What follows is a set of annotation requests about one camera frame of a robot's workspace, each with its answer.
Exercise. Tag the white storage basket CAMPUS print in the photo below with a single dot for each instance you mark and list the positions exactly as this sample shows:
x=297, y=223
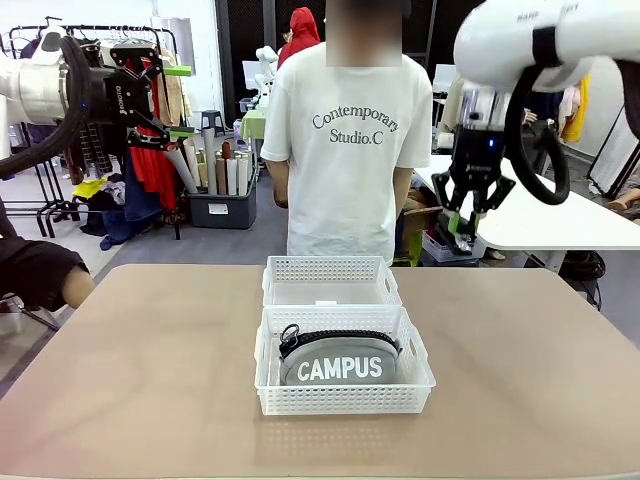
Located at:
x=435, y=250

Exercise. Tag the white perforated plastic basket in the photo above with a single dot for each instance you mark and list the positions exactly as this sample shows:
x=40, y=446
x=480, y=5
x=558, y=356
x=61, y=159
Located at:
x=325, y=270
x=340, y=400

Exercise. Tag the black framed white board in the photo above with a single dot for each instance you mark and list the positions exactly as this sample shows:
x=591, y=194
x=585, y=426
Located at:
x=617, y=155

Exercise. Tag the black checked hanging garment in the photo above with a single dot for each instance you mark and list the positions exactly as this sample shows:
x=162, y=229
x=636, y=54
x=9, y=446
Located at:
x=92, y=150

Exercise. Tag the person's right hand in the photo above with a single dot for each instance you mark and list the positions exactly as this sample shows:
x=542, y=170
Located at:
x=281, y=201

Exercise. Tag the brown paper roll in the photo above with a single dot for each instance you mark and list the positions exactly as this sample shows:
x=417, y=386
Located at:
x=227, y=150

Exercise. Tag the white background table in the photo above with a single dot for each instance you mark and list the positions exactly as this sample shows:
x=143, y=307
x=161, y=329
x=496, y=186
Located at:
x=550, y=225

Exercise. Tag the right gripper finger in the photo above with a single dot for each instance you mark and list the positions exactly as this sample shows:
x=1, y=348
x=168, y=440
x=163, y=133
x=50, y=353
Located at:
x=492, y=200
x=452, y=200

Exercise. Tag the blue denim garment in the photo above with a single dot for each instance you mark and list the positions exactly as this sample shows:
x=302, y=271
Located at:
x=140, y=200

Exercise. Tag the beige hanging garment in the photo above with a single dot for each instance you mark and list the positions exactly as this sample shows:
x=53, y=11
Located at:
x=175, y=100

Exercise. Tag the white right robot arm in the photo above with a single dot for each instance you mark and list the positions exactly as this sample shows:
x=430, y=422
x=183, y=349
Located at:
x=500, y=40

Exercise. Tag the tall white paper roll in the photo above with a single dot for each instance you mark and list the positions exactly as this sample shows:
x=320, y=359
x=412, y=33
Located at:
x=210, y=160

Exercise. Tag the black metal clothes rack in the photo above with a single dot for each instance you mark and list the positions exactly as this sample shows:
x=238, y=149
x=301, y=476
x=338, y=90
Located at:
x=176, y=227

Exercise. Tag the person's right forearm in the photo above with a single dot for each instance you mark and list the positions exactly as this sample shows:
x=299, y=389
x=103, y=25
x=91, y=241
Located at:
x=281, y=177

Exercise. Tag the green cloth covered table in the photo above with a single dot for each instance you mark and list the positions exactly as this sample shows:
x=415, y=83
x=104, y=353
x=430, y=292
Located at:
x=252, y=125

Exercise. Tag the grey stool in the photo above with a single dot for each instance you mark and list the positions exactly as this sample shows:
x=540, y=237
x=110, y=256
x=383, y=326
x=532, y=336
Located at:
x=212, y=120

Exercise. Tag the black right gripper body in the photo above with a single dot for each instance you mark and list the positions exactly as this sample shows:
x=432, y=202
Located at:
x=477, y=155

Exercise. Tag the yellow hanging garment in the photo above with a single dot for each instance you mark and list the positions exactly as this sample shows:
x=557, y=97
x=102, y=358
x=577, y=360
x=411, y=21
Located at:
x=580, y=120

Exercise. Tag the person in red hoodie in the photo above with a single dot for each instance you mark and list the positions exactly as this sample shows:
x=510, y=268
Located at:
x=302, y=30

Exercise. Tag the red hanging garment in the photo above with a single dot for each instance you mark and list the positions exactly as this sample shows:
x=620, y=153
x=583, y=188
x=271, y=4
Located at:
x=150, y=170

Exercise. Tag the yellow cloth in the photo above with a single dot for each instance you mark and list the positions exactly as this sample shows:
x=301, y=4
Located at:
x=90, y=188

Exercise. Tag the mannequin part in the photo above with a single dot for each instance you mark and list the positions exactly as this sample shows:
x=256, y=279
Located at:
x=625, y=202

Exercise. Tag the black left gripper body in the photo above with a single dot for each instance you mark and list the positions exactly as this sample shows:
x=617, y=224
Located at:
x=112, y=97

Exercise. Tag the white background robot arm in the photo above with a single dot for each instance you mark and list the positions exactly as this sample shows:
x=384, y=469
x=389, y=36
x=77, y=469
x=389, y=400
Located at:
x=265, y=55

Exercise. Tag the person's left forearm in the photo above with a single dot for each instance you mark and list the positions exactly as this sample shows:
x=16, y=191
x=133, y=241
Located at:
x=402, y=187

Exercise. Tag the person in white T-shirt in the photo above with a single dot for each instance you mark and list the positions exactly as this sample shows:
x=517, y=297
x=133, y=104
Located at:
x=345, y=200

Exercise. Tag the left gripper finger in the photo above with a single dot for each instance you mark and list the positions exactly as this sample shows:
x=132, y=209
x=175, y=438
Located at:
x=155, y=135
x=145, y=60

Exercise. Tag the seated person in black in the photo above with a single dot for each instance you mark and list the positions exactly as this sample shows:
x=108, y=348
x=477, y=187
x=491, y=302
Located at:
x=30, y=270

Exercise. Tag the grey tilted paper roll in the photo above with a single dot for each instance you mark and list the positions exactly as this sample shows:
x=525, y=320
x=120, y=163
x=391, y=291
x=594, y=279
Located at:
x=180, y=167

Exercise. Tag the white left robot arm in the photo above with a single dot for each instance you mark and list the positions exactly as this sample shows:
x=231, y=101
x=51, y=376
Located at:
x=35, y=90

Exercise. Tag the grey plastic crate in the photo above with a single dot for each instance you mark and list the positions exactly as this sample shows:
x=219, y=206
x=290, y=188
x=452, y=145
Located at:
x=220, y=210

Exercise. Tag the grey CAMPUS pencil pouch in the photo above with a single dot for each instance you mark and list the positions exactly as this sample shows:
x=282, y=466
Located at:
x=350, y=352

